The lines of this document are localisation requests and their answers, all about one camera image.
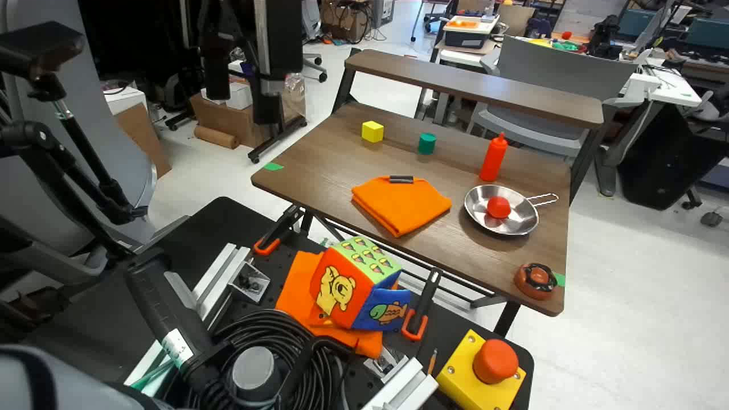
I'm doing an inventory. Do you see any silver metal pan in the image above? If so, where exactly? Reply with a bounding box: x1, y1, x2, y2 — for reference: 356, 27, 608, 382
463, 182, 560, 239

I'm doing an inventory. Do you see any orange folded cloth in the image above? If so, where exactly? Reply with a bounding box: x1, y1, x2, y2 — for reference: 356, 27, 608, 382
350, 174, 456, 241

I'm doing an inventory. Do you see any yellow cube block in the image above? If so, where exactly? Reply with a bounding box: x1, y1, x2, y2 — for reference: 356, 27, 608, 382
361, 119, 388, 146

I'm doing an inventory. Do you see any colourful plush cube toy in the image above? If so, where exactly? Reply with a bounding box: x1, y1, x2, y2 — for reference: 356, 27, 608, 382
307, 234, 417, 332

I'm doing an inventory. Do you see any green cylinder block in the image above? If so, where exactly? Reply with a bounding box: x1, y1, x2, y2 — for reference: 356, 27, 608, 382
417, 131, 440, 157

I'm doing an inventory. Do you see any black orange bar clamp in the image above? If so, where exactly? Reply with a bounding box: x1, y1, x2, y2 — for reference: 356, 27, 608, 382
252, 204, 306, 259
399, 269, 444, 344

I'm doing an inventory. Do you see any orange-red squeeze bottle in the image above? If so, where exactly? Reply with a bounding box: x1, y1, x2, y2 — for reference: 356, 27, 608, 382
478, 132, 510, 184

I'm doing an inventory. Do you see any black base board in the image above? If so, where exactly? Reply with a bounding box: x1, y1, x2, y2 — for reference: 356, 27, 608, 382
22, 197, 536, 410

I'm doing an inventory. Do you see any wooden desk with shelf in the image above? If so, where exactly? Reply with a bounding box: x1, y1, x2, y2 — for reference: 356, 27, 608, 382
343, 48, 606, 127

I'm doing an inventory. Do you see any large cardboard box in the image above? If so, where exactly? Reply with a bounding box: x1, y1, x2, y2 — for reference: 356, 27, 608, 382
190, 76, 307, 150

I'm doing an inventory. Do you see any cardboard tube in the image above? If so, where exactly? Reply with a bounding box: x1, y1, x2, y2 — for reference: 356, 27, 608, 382
191, 124, 241, 150

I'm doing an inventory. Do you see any orange and black round object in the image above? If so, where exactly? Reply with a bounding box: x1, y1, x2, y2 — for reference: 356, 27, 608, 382
514, 263, 564, 300

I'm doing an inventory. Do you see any grey box with orange top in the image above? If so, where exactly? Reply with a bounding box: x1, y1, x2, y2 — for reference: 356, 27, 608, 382
443, 15, 502, 52

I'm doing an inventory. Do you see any yellow emergency stop button box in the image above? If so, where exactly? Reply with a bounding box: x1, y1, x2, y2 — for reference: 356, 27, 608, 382
436, 328, 530, 410

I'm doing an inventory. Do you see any grey office chair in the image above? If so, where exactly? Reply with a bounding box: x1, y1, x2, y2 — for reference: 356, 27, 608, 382
467, 35, 643, 162

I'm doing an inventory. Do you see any black office chair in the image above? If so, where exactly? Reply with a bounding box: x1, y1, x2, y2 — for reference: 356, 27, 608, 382
615, 103, 729, 213

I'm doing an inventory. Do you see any aluminium extrusion rail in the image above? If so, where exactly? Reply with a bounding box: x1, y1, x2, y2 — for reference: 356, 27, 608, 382
363, 356, 440, 410
123, 241, 256, 390

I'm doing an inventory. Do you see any black cable coil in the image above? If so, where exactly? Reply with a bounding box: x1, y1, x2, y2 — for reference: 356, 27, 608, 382
181, 307, 351, 410

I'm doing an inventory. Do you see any black camera tripod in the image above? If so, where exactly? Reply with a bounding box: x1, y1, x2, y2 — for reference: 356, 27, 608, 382
0, 21, 156, 322

